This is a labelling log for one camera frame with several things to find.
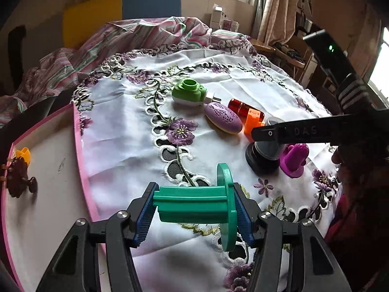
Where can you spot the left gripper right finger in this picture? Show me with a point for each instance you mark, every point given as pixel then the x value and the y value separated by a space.
pixel 312 266

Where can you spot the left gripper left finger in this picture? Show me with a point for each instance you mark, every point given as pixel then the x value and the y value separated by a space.
pixel 74 266

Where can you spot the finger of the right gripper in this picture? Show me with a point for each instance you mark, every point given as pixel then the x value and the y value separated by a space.
pixel 300 131

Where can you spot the magenta plastic toy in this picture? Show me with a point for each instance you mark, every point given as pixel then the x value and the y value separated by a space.
pixel 293 159

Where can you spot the grey black cylinder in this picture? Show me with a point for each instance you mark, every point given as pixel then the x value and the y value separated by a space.
pixel 263 154

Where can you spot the orange toy piece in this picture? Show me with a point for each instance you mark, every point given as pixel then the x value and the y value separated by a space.
pixel 253 119

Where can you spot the green plastic spool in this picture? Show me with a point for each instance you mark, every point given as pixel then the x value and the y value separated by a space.
pixel 202 205

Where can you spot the brown massager with yellow pegs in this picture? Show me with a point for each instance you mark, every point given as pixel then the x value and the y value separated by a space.
pixel 16 178

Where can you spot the purple oval case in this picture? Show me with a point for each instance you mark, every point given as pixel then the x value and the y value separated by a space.
pixel 223 118

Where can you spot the orange plastic block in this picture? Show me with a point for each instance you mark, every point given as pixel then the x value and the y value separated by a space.
pixel 25 154

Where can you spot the green toy camera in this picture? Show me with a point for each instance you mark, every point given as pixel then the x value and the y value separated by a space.
pixel 189 92

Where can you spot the person's right hand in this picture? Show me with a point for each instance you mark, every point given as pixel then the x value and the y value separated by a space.
pixel 361 167

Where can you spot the pink white shallow tray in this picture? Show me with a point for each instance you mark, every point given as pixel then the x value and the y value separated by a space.
pixel 34 225

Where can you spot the red translucent block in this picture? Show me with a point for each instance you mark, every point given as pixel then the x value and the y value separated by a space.
pixel 240 108

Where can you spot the beige curtain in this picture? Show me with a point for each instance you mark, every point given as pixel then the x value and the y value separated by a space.
pixel 278 21

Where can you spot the white floral embroidered cloth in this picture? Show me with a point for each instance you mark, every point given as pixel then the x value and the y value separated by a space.
pixel 133 132

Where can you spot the white box by window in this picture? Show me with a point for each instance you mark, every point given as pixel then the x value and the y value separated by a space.
pixel 219 20

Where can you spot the pink striped bedsheet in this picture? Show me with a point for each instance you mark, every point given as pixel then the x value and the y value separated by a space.
pixel 66 67

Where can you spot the black rolled mat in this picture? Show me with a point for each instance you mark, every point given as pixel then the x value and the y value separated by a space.
pixel 14 52

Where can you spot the grey yellow blue backrest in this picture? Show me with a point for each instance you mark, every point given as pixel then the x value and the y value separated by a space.
pixel 80 21

